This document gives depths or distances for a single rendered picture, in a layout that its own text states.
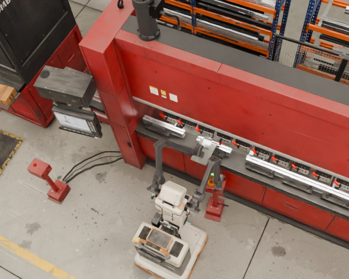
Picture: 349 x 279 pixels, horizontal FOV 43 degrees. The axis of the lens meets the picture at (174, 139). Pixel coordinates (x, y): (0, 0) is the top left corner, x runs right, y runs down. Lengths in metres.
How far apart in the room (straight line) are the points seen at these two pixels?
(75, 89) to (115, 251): 2.16
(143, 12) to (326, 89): 1.52
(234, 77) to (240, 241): 2.39
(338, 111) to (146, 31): 1.64
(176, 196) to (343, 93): 1.67
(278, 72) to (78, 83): 1.76
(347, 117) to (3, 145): 4.55
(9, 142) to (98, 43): 2.93
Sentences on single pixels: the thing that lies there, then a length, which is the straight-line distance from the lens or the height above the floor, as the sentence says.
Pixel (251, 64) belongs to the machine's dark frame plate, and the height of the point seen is 2.30.
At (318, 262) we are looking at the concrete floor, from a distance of 5.39.
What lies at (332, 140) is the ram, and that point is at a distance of 3.78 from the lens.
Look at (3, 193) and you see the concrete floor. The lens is 6.11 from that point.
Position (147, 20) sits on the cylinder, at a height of 2.52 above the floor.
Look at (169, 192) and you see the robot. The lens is 4.05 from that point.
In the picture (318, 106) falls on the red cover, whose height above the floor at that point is 2.30.
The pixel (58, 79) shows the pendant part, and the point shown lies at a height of 1.95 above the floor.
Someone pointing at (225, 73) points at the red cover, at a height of 2.30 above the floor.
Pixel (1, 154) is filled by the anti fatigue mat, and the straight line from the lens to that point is 6.37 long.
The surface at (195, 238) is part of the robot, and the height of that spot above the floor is 0.28.
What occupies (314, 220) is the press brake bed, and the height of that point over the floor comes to 0.43.
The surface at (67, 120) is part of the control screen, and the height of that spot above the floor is 1.46.
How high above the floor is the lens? 5.10
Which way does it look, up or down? 61 degrees down
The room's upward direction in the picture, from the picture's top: 9 degrees counter-clockwise
